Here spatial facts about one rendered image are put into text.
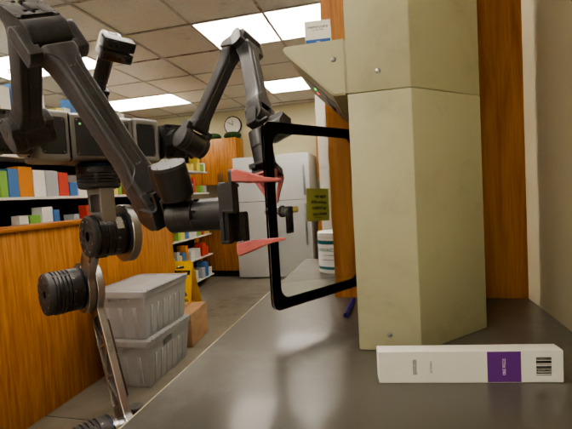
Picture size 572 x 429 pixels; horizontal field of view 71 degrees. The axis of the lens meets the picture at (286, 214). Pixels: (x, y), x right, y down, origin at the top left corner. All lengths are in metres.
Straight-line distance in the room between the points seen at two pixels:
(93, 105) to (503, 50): 0.95
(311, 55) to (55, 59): 0.45
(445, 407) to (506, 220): 0.63
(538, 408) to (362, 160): 0.45
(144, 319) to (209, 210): 2.24
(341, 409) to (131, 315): 2.40
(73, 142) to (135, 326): 1.75
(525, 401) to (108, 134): 0.77
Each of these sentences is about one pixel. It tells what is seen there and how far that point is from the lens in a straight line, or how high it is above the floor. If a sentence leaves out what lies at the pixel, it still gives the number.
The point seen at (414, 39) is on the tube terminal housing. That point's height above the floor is 1.49.
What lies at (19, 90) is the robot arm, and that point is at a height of 1.49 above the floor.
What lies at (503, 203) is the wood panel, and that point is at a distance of 1.15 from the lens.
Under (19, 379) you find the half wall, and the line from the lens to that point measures 2.82.
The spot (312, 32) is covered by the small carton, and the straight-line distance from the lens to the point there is 0.86.
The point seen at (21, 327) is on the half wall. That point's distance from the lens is 2.77.
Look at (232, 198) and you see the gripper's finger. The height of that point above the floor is 1.23.
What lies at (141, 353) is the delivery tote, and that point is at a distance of 2.95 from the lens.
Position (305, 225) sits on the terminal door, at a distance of 0.91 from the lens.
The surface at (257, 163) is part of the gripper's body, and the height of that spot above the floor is 1.32.
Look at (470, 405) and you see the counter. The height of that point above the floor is 0.94.
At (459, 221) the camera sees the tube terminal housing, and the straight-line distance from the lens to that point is 0.84.
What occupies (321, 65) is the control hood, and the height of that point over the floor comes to 1.47.
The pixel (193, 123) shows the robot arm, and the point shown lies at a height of 1.49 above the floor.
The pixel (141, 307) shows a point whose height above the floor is 0.55.
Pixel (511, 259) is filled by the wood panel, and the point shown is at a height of 1.04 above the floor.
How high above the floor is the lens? 1.24
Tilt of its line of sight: 3 degrees down
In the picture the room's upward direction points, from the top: 3 degrees counter-clockwise
